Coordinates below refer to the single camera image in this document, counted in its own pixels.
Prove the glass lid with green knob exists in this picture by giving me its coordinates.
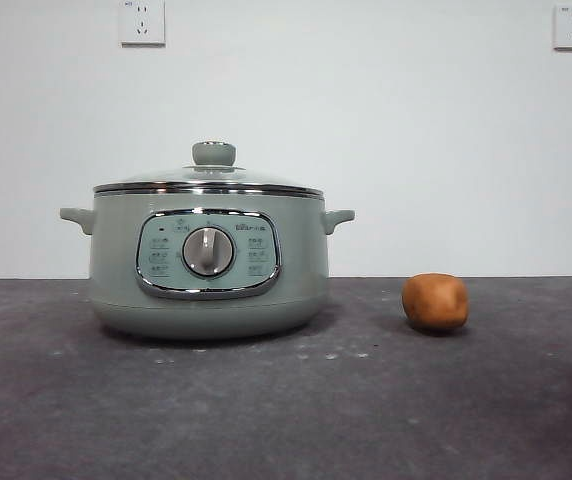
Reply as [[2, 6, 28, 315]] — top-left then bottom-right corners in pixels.
[[92, 140, 326, 197]]

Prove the brown potato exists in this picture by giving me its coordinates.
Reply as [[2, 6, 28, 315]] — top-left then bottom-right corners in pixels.
[[400, 272, 470, 332]]

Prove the sage green electric pot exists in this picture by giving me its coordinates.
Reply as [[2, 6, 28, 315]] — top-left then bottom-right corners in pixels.
[[58, 191, 357, 343]]

